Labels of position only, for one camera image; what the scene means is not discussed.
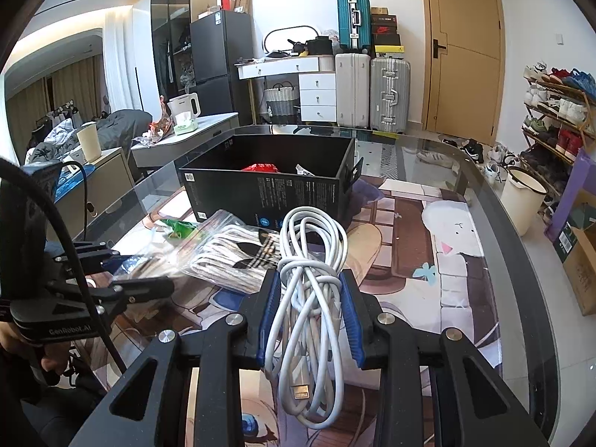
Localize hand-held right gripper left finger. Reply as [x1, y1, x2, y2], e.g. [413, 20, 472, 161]
[81, 267, 285, 447]

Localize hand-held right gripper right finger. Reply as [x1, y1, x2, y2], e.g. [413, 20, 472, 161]
[336, 267, 553, 447]

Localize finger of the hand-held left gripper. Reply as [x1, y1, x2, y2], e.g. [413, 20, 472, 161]
[45, 275, 176, 314]
[55, 240, 137, 272]

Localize white charging cable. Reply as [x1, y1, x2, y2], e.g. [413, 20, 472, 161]
[262, 204, 351, 430]

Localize green packet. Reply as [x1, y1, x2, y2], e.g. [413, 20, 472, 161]
[155, 218, 199, 241]

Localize bagged striped socks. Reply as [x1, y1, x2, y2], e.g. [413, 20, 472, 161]
[179, 209, 286, 295]

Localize black cardboard box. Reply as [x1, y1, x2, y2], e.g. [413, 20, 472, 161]
[178, 133, 365, 232]

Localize person's left hand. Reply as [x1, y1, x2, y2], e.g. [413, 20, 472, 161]
[0, 322, 24, 353]

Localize beige cabinet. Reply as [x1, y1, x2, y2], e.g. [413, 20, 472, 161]
[45, 146, 139, 244]

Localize beige cylindrical bin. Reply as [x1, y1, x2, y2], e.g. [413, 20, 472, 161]
[75, 122, 104, 162]

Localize dark bedding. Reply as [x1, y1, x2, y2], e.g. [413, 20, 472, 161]
[27, 109, 155, 165]

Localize crumpled snack wrapper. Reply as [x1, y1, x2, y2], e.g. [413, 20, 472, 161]
[132, 97, 176, 146]

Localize grey side table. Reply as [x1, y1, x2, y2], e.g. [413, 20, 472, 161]
[130, 112, 241, 178]

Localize beige curtains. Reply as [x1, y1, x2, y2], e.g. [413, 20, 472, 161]
[4, 53, 106, 146]

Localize white kettle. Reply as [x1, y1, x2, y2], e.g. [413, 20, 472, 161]
[166, 92, 202, 124]

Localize white bucket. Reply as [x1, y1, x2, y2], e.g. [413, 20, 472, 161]
[500, 166, 549, 238]

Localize shoes on floor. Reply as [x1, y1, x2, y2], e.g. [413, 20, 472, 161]
[437, 132, 514, 183]

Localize wicker basket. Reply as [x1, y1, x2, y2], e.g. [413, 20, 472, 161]
[263, 82, 299, 117]

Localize white vanity desk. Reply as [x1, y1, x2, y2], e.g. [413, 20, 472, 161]
[235, 54, 337, 124]

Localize silver suitcase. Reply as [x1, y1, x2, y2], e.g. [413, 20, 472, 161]
[370, 57, 412, 134]

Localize white suitcase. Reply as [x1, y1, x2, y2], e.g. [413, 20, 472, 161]
[334, 52, 372, 129]

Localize open cardboard box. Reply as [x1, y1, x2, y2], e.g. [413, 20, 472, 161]
[560, 223, 596, 318]

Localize black fridge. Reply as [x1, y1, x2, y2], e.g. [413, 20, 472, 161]
[189, 9, 255, 127]

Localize tall glass cabinet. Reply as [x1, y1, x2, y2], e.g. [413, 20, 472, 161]
[149, 0, 218, 104]

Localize black bag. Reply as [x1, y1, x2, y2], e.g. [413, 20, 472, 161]
[307, 35, 333, 56]

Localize oval mirror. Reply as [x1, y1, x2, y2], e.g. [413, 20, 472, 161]
[263, 23, 327, 55]

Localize wooden door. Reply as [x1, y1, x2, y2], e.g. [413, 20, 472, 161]
[418, 0, 507, 148]

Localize shoe rack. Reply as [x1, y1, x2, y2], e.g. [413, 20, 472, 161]
[518, 62, 596, 197]

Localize teal suitcase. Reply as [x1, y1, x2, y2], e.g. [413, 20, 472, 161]
[336, 0, 373, 55]

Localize black cable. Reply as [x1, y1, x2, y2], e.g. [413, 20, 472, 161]
[0, 157, 128, 376]

